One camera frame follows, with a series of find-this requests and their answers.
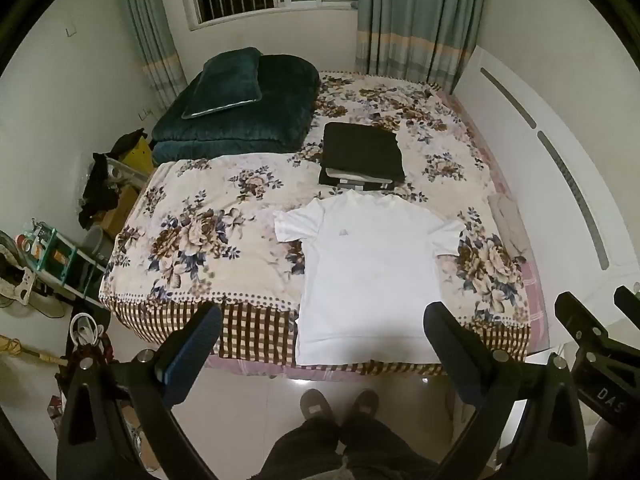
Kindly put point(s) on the yellow box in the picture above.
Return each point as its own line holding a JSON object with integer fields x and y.
{"x": 140, "y": 157}

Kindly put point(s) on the white bed headboard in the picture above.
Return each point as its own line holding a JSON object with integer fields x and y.
{"x": 550, "y": 160}

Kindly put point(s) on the person's left grey shoe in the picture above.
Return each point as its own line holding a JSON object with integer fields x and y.
{"x": 316, "y": 406}

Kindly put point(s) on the clear plastic storage box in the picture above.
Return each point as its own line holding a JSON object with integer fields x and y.
{"x": 125, "y": 172}

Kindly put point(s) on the white floor fan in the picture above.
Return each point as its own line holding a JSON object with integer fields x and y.
{"x": 20, "y": 285}

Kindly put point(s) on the floral bed sheet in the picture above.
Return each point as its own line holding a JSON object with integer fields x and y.
{"x": 210, "y": 230}

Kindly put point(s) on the brown cardboard box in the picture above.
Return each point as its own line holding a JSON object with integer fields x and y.
{"x": 117, "y": 212}

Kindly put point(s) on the teal striped curtain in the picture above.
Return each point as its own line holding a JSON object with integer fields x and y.
{"x": 150, "y": 30}
{"x": 420, "y": 15}

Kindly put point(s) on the wooden broom stick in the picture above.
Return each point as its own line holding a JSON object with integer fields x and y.
{"x": 30, "y": 352}

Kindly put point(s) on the white wall switch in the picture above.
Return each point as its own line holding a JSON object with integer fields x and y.
{"x": 71, "y": 31}

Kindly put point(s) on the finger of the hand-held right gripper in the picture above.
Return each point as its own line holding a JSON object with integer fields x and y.
{"x": 577, "y": 317}
{"x": 630, "y": 302}

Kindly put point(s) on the white wall socket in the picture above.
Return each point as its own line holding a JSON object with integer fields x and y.
{"x": 145, "y": 114}

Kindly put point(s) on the white t-shirt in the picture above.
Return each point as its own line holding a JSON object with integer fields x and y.
{"x": 365, "y": 270}

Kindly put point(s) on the person's legs in dark pants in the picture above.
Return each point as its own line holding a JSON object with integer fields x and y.
{"x": 320, "y": 450}

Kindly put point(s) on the person's right grey shoe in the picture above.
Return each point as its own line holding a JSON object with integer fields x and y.
{"x": 365, "y": 402}

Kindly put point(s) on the grey bucket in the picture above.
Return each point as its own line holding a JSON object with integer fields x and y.
{"x": 95, "y": 245}

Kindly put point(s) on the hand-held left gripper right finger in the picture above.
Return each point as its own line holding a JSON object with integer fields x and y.
{"x": 452, "y": 360}

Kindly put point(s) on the dark green pillow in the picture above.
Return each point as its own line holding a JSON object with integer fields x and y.
{"x": 225, "y": 82}

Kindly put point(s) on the dark green folded quilt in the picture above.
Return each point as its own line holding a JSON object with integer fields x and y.
{"x": 280, "y": 105}

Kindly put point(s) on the black folded garment white print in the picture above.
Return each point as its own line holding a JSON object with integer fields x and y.
{"x": 350, "y": 183}

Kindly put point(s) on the green storage rack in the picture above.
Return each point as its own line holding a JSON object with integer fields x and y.
{"x": 65, "y": 265}

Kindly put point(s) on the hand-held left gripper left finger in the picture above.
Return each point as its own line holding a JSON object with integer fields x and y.
{"x": 192, "y": 355}

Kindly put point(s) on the person's grey shoe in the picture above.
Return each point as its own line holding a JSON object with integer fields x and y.
{"x": 316, "y": 406}
{"x": 365, "y": 402}

